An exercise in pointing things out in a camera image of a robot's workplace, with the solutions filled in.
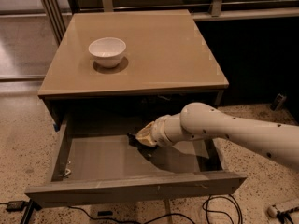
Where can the black power adapter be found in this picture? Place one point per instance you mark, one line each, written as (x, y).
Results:
(15, 206)

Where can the beige top drawer cabinet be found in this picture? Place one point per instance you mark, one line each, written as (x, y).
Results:
(165, 53)

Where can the small dark floor object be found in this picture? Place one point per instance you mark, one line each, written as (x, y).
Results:
(278, 102)

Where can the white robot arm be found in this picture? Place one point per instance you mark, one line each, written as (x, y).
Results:
(197, 121)

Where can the white power strip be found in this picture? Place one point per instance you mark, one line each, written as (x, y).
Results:
(289, 206)

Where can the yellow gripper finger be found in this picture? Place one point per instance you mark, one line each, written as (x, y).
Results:
(144, 137)

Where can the open grey top drawer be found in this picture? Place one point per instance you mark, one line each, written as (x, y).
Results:
(96, 162)

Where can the white ceramic bowl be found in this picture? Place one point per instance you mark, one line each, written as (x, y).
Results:
(108, 51)

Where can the metal railing frame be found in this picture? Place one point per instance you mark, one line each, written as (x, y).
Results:
(201, 10)

